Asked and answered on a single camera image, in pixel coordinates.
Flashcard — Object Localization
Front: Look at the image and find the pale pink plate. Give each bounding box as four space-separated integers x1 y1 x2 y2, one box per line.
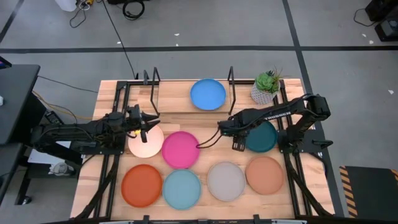
127 124 165 159

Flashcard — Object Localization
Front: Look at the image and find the black mat with hazard stripes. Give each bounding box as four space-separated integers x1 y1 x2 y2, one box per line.
339 165 398 219

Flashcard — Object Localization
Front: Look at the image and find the white container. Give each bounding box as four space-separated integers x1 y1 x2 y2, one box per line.
55 0 78 12

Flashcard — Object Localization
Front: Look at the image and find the green succulent plant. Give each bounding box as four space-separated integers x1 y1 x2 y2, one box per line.
254 67 283 95

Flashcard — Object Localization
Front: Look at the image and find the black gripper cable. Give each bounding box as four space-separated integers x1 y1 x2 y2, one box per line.
195 126 222 149

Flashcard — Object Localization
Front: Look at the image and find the crumpled white bag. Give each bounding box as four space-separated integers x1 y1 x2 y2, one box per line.
49 161 76 177

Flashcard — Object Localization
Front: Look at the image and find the terracotta plate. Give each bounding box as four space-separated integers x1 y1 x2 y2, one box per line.
245 156 285 196

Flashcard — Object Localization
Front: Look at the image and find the black desk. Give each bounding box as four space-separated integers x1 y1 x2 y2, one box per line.
0 55 47 206

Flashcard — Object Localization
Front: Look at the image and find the light blue plate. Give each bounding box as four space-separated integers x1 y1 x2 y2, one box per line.
162 169 202 211

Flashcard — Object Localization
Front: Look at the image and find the white triangle-patterned plant pot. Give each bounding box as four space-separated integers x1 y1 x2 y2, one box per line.
250 81 280 106

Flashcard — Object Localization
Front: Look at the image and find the yellow cable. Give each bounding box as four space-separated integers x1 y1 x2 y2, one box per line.
32 89 94 121

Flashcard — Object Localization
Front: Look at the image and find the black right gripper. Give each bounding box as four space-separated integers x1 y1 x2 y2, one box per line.
217 114 250 152

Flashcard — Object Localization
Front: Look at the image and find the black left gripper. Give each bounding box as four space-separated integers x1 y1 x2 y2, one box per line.
125 105 161 133

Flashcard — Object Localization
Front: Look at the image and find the dark teal plate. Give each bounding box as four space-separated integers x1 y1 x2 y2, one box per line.
244 120 278 153

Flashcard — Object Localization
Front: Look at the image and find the black aluminium rig frame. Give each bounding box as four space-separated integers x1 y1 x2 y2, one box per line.
73 79 336 224

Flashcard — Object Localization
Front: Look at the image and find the black equipment case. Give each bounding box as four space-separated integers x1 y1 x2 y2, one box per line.
364 0 398 22
374 17 398 42

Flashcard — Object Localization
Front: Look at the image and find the coiled black cable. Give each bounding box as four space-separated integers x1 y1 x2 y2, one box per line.
122 0 146 21

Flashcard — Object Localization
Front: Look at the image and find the long black floor cable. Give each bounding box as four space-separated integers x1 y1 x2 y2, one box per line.
101 0 138 79

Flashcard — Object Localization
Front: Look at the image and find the orange plate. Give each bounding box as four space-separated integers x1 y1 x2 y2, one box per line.
121 164 164 208

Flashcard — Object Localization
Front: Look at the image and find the white paper sheet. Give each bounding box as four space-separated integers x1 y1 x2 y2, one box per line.
27 140 84 166

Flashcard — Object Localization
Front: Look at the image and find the grey plate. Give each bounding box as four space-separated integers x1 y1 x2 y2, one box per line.
206 161 247 202

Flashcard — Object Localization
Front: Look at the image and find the thin black floor cable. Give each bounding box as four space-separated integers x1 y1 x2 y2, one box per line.
353 7 376 27
69 4 88 29

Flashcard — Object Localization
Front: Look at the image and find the magenta plate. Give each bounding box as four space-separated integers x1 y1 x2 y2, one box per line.
161 131 201 170

